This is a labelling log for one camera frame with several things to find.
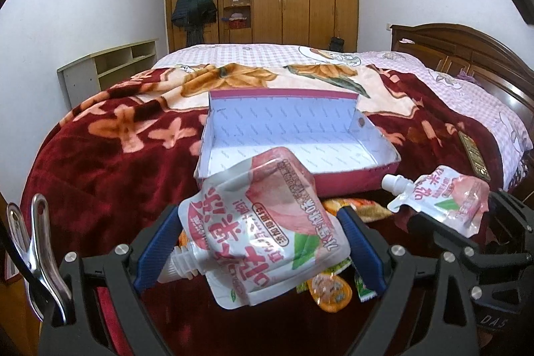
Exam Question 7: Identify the pink cardboard box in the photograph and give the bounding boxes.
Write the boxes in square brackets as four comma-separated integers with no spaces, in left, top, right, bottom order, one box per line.
[195,88,401,197]

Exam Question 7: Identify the orange rice cracker packet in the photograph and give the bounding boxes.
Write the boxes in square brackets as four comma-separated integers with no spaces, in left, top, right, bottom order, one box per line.
[322,198,393,223]

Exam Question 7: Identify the orange jelly cup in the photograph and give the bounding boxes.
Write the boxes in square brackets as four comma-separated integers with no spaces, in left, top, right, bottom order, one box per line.
[309,274,353,314]

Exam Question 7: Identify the large peach jelly pouch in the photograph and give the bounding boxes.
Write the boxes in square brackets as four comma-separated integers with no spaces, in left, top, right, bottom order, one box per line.
[158,147,350,310]

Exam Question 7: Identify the red floral blanket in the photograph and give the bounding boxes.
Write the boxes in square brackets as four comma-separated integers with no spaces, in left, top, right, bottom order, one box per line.
[22,63,505,355]

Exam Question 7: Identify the metal clip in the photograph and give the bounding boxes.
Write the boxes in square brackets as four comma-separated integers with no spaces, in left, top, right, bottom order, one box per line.
[6,193,72,325]

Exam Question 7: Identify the black bag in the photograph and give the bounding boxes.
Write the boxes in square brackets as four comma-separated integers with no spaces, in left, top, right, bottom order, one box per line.
[328,37,345,53]

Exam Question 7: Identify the green pea snack packet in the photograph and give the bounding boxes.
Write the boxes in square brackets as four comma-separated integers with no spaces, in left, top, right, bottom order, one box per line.
[355,274,377,303]

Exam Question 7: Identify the dark hanging jackets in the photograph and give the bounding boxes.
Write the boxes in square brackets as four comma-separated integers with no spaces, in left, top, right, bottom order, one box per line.
[171,0,217,47]

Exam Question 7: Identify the small peach jelly pouch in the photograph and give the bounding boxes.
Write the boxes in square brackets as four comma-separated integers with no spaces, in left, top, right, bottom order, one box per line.
[381,165,490,238]

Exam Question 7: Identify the low white shelf unit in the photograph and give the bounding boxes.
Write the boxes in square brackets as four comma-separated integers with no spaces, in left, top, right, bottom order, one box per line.
[57,40,157,108]

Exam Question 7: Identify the wooden headboard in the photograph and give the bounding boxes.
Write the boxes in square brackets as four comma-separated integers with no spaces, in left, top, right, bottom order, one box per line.
[391,23,533,130]

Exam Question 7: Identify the pink checked bedsheet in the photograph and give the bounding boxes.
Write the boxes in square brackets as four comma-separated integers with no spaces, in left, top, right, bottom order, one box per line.
[154,44,533,188]

